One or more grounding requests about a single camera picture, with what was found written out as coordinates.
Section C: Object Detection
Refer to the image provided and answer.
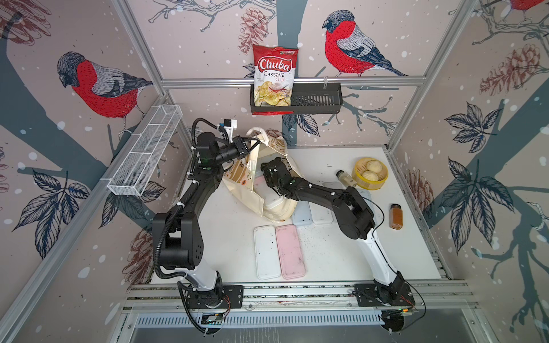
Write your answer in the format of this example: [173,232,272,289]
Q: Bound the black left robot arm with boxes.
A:
[152,118,261,292]

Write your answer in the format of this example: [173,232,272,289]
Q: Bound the cream pencil case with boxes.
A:
[323,182,345,190]

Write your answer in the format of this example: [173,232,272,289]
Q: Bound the aluminium front rail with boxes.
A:
[122,282,450,312]

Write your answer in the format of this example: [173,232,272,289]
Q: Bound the grey pencil case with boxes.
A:
[357,189,375,210]

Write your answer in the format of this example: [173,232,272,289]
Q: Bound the white pencil case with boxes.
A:
[253,225,282,280]
[310,203,334,225]

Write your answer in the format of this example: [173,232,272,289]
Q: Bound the red Chuba cassava chips bag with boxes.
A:
[251,45,298,116]

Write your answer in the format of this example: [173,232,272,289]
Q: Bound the glass spice jar black lid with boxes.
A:
[336,170,357,187]

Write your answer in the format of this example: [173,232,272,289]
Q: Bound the steamed bun upper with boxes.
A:
[366,159,383,173]

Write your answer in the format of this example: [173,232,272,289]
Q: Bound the pink pencil case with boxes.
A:
[275,224,306,280]

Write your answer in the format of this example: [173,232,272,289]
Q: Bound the yellow bamboo steamer basket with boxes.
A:
[352,157,389,191]

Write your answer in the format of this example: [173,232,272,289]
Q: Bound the black wall-mounted basket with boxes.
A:
[250,83,343,116]

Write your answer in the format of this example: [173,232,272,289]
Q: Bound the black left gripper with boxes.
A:
[214,138,260,167]

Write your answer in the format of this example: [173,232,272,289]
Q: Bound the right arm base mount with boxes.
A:
[352,282,415,308]

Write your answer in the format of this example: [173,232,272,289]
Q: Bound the steamed bun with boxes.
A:
[366,159,383,173]
[362,170,379,182]

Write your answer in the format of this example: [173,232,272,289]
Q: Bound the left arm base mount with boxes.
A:
[182,284,244,310]

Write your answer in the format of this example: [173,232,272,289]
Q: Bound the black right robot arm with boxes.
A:
[260,157,412,304]

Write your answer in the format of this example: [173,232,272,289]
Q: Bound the orange sauce bottle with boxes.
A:
[390,204,403,230]

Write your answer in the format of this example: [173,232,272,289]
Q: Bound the white wire mesh shelf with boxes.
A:
[107,104,182,197]

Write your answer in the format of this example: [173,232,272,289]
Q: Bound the light blue pencil case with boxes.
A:
[291,201,313,227]

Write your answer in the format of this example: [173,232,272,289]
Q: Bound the steamed bun lower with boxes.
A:
[362,170,379,182]

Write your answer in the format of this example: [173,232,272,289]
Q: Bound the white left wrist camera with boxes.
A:
[220,119,237,142]

